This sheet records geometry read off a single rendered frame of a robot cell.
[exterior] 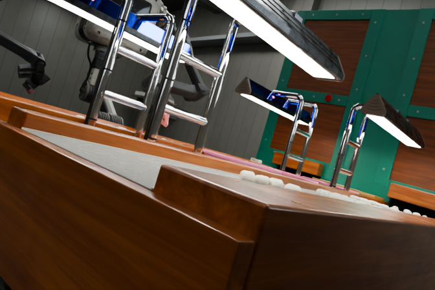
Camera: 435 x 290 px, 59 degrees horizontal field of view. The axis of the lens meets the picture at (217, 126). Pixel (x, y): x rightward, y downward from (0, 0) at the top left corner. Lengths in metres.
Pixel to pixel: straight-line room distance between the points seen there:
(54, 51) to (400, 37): 5.95
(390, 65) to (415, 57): 0.13
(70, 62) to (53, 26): 0.66
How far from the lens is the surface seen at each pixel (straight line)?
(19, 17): 7.20
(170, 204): 0.31
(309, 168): 2.22
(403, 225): 0.62
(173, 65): 0.82
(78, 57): 7.37
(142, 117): 1.09
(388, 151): 2.15
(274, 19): 0.75
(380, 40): 2.36
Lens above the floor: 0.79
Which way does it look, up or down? 3 degrees up
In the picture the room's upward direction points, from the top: 16 degrees clockwise
